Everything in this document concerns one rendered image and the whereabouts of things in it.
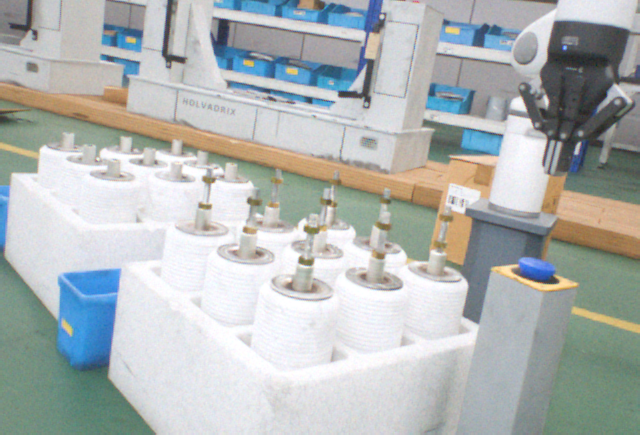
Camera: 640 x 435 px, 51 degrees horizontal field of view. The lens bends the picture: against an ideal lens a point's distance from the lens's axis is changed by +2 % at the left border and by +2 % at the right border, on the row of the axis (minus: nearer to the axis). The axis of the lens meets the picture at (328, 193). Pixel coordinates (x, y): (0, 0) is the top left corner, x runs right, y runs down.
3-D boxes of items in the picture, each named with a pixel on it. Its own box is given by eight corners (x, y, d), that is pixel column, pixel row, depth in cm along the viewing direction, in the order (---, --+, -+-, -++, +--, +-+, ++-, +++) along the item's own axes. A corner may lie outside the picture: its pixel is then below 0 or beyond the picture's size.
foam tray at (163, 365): (311, 338, 126) (327, 247, 122) (476, 453, 97) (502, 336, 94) (106, 377, 100) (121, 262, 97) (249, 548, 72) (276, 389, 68)
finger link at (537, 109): (537, 82, 77) (561, 124, 75) (525, 92, 78) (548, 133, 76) (523, 79, 75) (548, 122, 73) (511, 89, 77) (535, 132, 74)
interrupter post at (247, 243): (232, 256, 86) (236, 231, 85) (244, 253, 88) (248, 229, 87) (247, 261, 85) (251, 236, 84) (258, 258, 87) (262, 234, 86)
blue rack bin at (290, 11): (303, 24, 635) (306, 1, 630) (339, 30, 620) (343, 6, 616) (278, 17, 589) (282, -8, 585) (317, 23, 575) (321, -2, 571)
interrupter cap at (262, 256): (204, 253, 85) (204, 248, 85) (241, 244, 91) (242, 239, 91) (250, 271, 81) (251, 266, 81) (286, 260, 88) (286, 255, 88)
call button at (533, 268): (528, 272, 79) (532, 255, 79) (559, 284, 76) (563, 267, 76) (508, 274, 76) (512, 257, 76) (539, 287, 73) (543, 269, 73)
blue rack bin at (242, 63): (256, 73, 662) (259, 52, 658) (290, 80, 648) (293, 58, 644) (229, 70, 617) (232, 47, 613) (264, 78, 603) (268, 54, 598)
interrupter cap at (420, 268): (448, 268, 97) (449, 263, 97) (470, 287, 90) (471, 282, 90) (400, 263, 95) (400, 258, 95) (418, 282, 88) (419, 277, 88)
